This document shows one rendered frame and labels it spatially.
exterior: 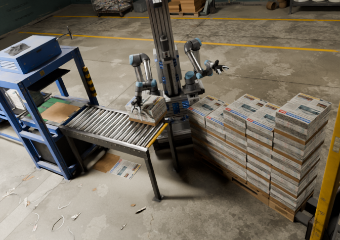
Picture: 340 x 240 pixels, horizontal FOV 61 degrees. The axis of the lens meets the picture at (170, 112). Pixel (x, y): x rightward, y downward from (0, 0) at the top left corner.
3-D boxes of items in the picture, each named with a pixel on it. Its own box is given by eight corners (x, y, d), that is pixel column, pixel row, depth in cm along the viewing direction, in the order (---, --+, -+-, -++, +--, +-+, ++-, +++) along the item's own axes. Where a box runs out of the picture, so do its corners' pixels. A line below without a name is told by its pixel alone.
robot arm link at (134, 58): (149, 91, 376) (140, 56, 339) (137, 94, 376) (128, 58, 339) (148, 86, 385) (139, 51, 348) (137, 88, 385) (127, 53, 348)
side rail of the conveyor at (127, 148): (150, 156, 310) (148, 148, 303) (147, 160, 307) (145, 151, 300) (64, 132, 374) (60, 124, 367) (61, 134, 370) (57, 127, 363)
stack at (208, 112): (213, 142, 413) (208, 93, 365) (288, 185, 333) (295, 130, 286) (194, 157, 395) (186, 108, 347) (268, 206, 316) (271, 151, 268)
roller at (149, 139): (165, 125, 340) (164, 121, 337) (143, 151, 309) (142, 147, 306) (161, 124, 343) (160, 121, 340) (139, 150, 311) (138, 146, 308)
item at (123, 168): (141, 165, 399) (141, 164, 398) (130, 180, 380) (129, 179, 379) (121, 158, 416) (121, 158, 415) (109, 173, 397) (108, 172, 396)
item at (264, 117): (267, 102, 292) (267, 101, 292) (294, 112, 273) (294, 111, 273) (245, 120, 275) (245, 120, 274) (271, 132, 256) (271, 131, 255)
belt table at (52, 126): (91, 106, 409) (89, 101, 404) (57, 135, 366) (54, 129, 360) (58, 99, 443) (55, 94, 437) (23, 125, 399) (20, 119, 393)
